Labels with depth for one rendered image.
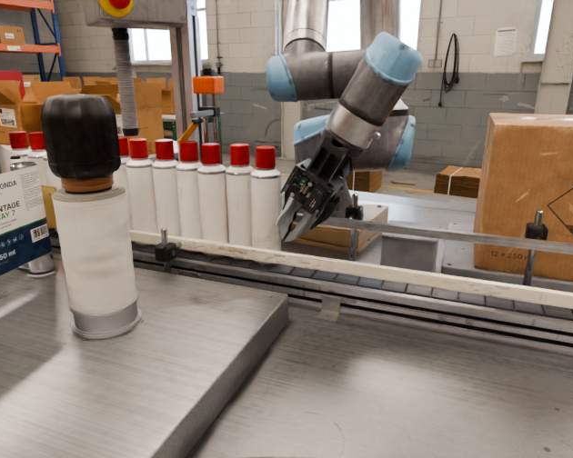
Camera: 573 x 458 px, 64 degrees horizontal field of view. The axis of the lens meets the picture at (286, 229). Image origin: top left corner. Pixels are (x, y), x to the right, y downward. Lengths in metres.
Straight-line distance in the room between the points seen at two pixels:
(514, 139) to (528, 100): 5.09
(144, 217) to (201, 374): 0.44
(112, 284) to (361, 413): 0.34
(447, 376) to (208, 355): 0.31
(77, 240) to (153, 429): 0.24
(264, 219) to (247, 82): 6.44
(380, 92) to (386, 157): 0.36
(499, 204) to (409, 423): 0.47
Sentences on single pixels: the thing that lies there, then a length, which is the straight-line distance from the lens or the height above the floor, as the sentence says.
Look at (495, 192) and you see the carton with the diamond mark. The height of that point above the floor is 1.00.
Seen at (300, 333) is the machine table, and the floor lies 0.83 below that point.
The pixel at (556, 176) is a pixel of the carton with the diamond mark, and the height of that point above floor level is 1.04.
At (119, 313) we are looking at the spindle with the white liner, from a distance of 0.64.
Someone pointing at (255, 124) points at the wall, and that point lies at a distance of 7.17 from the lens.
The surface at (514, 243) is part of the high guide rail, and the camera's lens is 0.79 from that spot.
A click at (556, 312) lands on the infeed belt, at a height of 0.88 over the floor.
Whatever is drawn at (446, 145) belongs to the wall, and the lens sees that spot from 6.13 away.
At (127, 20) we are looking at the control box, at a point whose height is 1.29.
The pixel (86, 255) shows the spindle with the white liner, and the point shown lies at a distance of 0.60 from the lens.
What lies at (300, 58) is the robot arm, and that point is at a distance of 0.79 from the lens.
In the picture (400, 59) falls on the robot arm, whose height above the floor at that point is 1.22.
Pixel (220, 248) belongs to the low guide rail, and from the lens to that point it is 0.82.
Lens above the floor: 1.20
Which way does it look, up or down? 19 degrees down
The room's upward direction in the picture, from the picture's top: straight up
